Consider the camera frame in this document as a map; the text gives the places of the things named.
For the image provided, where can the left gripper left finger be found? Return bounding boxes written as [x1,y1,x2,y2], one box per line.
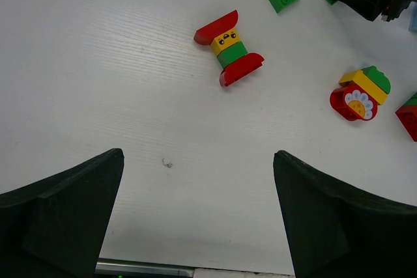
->
[1,148,124,277]

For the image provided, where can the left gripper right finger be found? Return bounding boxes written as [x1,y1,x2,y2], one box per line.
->
[273,150,416,277]

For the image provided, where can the light blue container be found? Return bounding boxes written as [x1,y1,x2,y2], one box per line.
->
[409,2,417,33]

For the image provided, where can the flower lego stack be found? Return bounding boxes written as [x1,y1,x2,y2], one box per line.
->
[330,66,391,121]

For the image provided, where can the red green lego stack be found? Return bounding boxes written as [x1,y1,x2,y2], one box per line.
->
[395,93,417,142]

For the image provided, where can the red yellow green lego figure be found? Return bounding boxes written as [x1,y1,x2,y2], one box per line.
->
[194,10,265,87]

